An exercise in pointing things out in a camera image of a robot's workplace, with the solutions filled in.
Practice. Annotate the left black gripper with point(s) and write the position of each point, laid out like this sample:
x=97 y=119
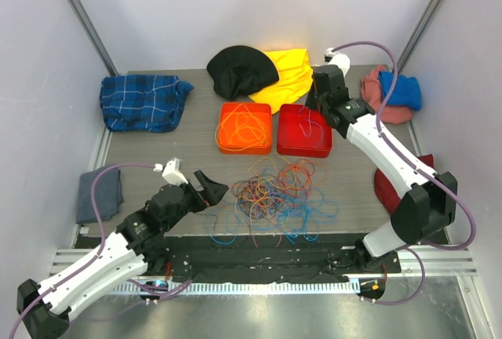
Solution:
x=212 y=193

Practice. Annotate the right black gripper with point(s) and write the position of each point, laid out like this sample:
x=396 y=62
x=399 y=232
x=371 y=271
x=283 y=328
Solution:
x=310 y=100

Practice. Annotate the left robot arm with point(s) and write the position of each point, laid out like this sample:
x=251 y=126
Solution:
x=47 y=308

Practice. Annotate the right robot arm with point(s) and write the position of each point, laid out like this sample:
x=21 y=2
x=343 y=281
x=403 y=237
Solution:
x=426 y=204

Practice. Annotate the yellow cloth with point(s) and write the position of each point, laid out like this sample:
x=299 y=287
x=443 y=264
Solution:
x=295 y=79

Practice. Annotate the pink cloth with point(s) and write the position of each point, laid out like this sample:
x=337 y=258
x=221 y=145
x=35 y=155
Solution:
x=371 y=93

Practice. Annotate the red plastic box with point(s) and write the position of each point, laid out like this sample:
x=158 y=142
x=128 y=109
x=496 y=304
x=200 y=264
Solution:
x=303 y=132

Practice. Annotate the orange plastic box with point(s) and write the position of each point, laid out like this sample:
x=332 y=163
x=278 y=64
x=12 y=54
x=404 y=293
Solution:
x=245 y=128

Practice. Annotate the black cloth hat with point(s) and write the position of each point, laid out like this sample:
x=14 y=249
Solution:
x=239 y=71

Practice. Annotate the grey cloth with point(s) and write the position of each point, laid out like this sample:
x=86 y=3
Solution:
x=108 y=195

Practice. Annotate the dark red cloth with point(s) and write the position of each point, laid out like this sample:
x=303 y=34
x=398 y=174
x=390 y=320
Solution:
x=385 y=192

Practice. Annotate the blue plaid cloth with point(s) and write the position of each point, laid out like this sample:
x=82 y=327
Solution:
x=145 y=103

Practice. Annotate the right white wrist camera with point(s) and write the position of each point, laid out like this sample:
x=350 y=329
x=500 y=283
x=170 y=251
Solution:
x=341 y=60

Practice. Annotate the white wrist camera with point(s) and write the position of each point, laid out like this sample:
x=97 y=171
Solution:
x=341 y=60
x=171 y=172

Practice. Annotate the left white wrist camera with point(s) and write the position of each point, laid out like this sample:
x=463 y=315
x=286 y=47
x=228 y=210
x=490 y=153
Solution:
x=171 y=172

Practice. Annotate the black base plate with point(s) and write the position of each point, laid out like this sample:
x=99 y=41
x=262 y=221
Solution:
x=264 y=259

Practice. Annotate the white cable duct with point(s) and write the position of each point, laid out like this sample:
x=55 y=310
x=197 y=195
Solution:
x=196 y=289

